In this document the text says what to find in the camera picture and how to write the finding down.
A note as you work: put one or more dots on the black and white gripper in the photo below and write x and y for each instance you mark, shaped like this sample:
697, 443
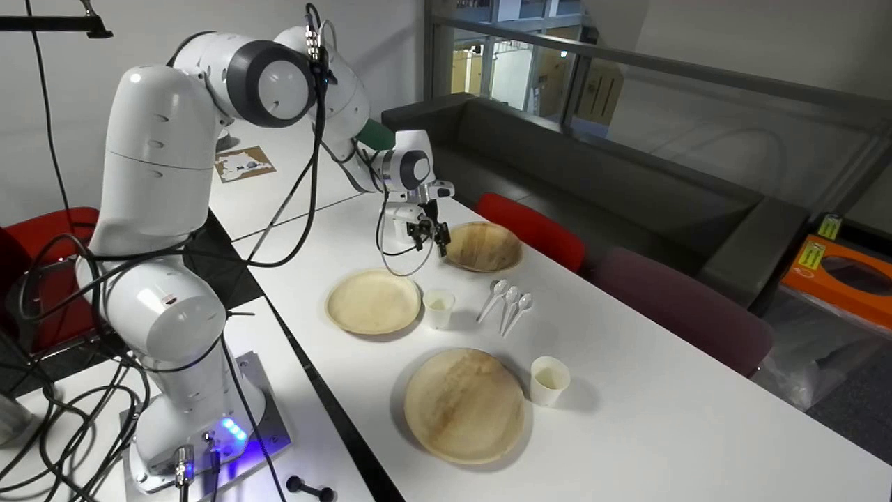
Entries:
422, 219

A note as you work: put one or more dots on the white paper cup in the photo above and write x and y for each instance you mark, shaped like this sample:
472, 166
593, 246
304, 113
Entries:
547, 380
442, 304

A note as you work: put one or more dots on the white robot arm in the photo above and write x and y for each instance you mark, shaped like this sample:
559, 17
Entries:
157, 173

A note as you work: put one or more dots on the wooden plate left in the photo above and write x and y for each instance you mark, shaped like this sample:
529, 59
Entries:
483, 246

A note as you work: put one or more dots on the wooden plate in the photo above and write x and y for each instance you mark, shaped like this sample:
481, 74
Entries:
465, 409
483, 246
375, 304

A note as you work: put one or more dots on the wooden plate near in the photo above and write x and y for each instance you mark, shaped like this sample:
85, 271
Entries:
375, 304

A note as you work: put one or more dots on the wooden plate right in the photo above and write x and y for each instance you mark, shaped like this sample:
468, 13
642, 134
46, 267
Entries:
465, 409

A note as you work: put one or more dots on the dark grey sofa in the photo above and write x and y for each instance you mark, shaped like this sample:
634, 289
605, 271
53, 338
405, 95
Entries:
610, 197

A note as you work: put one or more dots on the green chair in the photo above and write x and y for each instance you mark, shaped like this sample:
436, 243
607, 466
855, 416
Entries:
376, 139

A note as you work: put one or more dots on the printed paper sheet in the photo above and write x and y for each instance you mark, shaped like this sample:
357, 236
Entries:
244, 164

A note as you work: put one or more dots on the maroon chair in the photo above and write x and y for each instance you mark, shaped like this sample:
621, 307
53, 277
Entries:
687, 307

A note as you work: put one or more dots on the red chair beside robot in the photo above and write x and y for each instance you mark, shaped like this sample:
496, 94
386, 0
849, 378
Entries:
37, 277

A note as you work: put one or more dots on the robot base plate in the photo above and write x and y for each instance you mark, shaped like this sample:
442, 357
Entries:
223, 458

